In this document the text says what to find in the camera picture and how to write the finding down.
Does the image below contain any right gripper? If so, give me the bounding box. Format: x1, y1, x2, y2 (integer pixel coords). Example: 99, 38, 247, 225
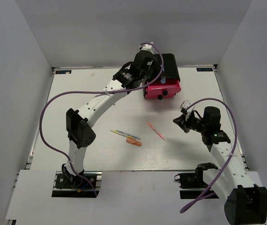
173, 111, 208, 133

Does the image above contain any black pink drawer organizer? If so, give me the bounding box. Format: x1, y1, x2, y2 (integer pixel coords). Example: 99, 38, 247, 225
143, 53, 181, 100

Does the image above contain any blue correction tape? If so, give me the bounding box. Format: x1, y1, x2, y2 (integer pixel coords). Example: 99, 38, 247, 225
161, 76, 166, 84

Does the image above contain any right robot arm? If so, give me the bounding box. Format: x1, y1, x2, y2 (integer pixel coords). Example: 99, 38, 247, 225
173, 105, 267, 225

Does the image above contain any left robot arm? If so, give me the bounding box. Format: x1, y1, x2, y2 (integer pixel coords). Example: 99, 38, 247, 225
64, 50, 163, 187

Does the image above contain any orange pink pen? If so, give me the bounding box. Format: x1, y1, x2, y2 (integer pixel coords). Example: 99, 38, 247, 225
147, 121, 165, 141

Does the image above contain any right blue table label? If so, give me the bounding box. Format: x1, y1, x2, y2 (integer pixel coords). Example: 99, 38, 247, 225
196, 67, 213, 72

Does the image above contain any blue table label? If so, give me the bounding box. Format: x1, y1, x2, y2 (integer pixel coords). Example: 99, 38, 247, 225
196, 67, 213, 72
55, 70, 72, 75

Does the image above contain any yellow blue pen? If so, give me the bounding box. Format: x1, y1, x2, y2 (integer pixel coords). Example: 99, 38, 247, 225
110, 130, 141, 140

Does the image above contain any left blue table label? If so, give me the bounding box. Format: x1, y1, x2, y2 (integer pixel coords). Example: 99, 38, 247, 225
55, 70, 72, 75

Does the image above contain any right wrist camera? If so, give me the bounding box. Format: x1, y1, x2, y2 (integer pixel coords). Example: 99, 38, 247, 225
180, 100, 194, 120

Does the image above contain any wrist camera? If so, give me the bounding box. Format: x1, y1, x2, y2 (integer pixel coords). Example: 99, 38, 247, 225
180, 100, 194, 120
139, 44, 154, 54

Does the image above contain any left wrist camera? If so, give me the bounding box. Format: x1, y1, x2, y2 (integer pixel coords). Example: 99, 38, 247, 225
139, 44, 154, 54

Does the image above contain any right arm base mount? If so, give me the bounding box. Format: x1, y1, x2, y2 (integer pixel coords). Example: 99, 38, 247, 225
174, 172, 207, 200

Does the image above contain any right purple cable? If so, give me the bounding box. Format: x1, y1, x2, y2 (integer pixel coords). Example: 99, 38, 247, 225
179, 98, 238, 214

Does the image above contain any purple cable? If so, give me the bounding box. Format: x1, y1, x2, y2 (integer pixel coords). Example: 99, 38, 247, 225
40, 41, 164, 197
179, 98, 238, 214

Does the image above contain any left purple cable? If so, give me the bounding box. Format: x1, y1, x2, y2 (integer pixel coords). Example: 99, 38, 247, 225
40, 41, 164, 197

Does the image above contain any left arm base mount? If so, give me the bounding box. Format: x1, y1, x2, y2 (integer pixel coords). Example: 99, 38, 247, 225
52, 171, 102, 198

